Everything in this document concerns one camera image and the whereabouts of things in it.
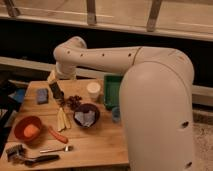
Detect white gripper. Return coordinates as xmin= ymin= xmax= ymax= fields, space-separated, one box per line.
xmin=47 ymin=66 xmax=76 ymax=84

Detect white paper cup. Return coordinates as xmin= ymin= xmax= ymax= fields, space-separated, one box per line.
xmin=86 ymin=82 xmax=101 ymax=99

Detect orange fruit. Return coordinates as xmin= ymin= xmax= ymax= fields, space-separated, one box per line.
xmin=24 ymin=124 xmax=40 ymax=138

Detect black rectangular block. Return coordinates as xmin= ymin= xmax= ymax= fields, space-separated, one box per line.
xmin=49 ymin=82 xmax=64 ymax=99

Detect blue object left of table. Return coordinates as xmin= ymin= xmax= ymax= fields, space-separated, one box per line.
xmin=10 ymin=89 xmax=26 ymax=103

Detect small blue cup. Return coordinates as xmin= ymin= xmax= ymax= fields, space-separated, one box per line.
xmin=112 ymin=107 xmax=120 ymax=122

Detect dark red grapes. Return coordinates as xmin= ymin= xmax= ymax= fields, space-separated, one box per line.
xmin=66 ymin=95 xmax=82 ymax=110

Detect crumpled white paper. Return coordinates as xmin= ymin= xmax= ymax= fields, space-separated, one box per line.
xmin=74 ymin=111 xmax=95 ymax=127

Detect black handled tool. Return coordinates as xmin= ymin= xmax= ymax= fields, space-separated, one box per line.
xmin=24 ymin=155 xmax=60 ymax=166

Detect dark purple bowl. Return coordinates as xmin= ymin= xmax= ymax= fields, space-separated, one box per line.
xmin=73 ymin=103 xmax=100 ymax=128

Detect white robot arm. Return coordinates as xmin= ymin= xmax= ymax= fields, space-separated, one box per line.
xmin=51 ymin=36 xmax=195 ymax=171

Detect green plastic tray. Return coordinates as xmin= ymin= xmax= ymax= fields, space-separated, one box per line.
xmin=104 ymin=75 xmax=123 ymax=110

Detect blue sponge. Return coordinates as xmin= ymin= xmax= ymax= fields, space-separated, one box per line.
xmin=36 ymin=88 xmax=48 ymax=104

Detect yellow banana pieces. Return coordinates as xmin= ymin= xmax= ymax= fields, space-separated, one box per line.
xmin=57 ymin=108 xmax=71 ymax=132

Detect orange bowl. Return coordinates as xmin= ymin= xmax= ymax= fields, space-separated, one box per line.
xmin=14 ymin=116 xmax=42 ymax=142

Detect metal spoon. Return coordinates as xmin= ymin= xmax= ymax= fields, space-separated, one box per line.
xmin=40 ymin=145 xmax=73 ymax=153

